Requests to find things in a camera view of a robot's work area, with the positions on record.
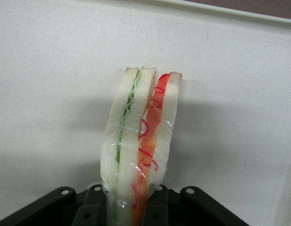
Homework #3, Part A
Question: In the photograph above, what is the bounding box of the triangle sandwich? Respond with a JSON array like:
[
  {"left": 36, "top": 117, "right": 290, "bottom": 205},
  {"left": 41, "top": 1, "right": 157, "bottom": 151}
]
[{"left": 99, "top": 66, "right": 183, "bottom": 226}]

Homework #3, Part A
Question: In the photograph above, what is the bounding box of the cream plastic tray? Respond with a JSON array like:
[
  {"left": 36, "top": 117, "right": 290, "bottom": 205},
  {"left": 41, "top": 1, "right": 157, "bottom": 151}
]
[{"left": 0, "top": 0, "right": 291, "bottom": 226}]

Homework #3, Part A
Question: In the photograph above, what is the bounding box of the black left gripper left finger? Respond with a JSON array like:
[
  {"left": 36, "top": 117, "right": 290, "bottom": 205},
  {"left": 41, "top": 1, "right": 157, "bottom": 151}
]
[{"left": 0, "top": 184, "right": 107, "bottom": 226}]

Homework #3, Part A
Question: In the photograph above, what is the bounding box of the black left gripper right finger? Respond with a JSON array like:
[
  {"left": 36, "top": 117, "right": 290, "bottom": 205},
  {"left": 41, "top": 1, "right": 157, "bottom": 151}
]
[{"left": 142, "top": 184, "right": 250, "bottom": 226}]

